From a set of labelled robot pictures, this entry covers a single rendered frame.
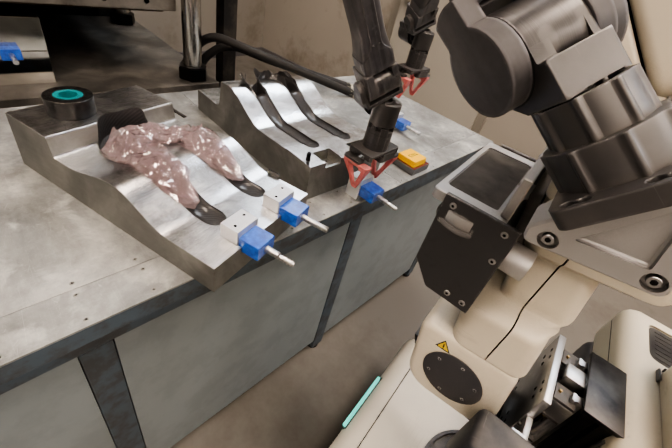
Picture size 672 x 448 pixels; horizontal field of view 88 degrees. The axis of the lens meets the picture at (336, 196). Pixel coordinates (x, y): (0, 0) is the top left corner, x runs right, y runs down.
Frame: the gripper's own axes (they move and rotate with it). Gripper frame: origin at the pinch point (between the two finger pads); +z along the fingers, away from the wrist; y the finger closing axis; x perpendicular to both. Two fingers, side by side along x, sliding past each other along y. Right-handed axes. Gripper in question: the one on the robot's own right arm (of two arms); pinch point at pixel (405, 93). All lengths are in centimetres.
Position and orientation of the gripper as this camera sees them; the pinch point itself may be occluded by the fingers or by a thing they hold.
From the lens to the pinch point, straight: 122.2
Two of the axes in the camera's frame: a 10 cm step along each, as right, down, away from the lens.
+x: 6.7, 5.4, -5.0
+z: -1.9, 7.9, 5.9
